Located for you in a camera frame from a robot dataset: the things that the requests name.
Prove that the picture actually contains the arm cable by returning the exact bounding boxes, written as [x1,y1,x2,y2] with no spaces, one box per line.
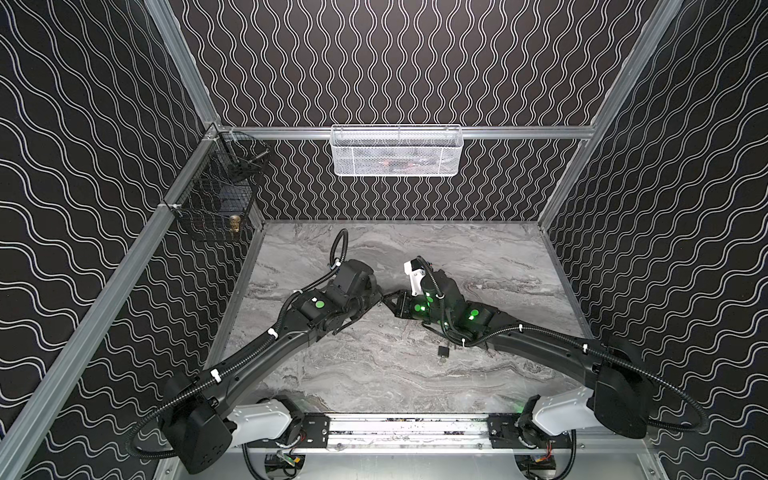
[124,227,350,460]
[413,255,710,434]

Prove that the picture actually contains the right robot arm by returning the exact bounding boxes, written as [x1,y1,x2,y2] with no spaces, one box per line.
[383,270,651,446]

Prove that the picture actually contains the black wire basket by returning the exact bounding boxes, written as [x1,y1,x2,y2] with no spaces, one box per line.
[163,124,272,246]

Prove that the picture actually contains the black padlock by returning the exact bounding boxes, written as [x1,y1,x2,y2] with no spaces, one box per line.
[437,345,450,364]

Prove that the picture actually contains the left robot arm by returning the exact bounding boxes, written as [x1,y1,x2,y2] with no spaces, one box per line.
[158,260,382,474]

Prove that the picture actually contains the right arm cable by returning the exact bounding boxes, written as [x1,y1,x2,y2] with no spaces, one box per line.
[413,255,710,434]

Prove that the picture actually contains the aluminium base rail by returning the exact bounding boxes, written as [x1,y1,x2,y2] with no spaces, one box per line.
[245,412,574,451]

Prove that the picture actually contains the brass object in basket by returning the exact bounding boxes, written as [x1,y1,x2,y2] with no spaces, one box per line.
[229,215,242,234]

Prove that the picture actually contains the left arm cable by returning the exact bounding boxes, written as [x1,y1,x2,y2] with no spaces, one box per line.
[124,227,350,460]

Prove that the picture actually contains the white mesh basket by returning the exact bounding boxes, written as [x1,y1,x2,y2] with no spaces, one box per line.
[329,124,464,177]

